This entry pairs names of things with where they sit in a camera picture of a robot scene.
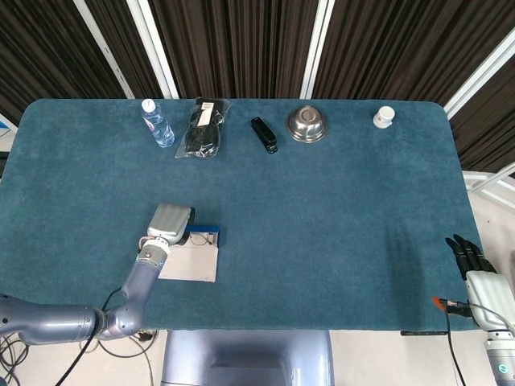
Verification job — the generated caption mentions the dark brown pleated curtain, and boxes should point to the dark brown pleated curtain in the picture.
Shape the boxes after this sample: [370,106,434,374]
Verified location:
[0,0,515,178]

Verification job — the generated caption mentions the blue-grey robot torso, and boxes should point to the blue-grey robot torso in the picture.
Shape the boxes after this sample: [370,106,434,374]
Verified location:
[160,329,336,386]

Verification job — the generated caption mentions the black stapler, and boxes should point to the black stapler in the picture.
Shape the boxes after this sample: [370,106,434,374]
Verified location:
[250,117,279,154]

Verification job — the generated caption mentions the teal blue table cloth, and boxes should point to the teal blue table cloth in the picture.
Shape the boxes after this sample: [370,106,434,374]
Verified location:
[0,98,482,331]

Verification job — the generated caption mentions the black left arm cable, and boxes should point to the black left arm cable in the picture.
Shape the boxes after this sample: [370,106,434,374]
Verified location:
[54,285,124,386]

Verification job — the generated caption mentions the white metal floor frame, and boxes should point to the white metal floor frame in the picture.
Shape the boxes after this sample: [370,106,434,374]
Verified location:
[462,164,515,210]

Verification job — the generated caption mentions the white metal frame post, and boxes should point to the white metal frame post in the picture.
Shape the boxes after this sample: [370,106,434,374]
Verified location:
[73,0,136,100]
[443,27,515,120]
[299,0,336,100]
[126,0,180,100]

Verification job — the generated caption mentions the upturned stainless steel bowl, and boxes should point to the upturned stainless steel bowl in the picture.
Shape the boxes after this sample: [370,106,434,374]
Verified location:
[285,105,328,144]

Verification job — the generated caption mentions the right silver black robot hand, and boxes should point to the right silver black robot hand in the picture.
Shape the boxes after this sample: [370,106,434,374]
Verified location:
[445,232,515,331]

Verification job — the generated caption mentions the thin-framed eyeglasses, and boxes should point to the thin-framed eyeglasses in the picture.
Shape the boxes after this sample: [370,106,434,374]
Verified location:
[183,232,216,247]

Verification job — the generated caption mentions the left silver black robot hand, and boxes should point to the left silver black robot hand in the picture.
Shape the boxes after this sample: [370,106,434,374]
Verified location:
[146,203,197,244]

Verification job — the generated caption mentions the blue printed glasses case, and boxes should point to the blue printed glasses case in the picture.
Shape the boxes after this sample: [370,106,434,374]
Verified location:
[158,224,222,282]

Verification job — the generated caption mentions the plastic bag with black contents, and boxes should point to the plastic bag with black contents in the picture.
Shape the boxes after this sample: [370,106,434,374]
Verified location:
[174,96,232,159]

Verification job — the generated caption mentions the black cable with orange plug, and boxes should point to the black cable with orange plug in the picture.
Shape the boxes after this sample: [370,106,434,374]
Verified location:
[432,294,474,386]

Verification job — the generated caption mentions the clear plastic water bottle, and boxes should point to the clear plastic water bottle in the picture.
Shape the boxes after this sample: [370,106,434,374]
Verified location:
[140,98,176,149]

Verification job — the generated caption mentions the small white jar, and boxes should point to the small white jar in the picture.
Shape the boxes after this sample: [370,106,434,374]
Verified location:
[372,105,396,129]

